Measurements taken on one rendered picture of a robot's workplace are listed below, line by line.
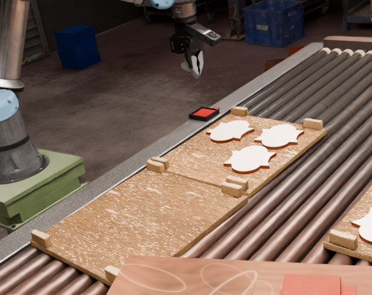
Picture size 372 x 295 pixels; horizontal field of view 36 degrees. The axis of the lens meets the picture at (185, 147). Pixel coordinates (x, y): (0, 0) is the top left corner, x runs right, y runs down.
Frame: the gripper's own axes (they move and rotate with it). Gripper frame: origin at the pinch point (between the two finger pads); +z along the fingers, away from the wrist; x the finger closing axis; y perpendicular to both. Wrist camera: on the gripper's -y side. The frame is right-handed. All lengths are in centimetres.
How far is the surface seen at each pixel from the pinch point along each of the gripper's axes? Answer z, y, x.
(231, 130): 11.5, -20.2, 12.4
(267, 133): 11.5, -31.3, 10.0
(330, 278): -14, -90, 89
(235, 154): 11.5, -30.2, 25.5
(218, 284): 2, -65, 82
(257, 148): 11.5, -34.1, 20.1
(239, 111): 10.9, -15.1, 0.0
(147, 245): 13, -35, 69
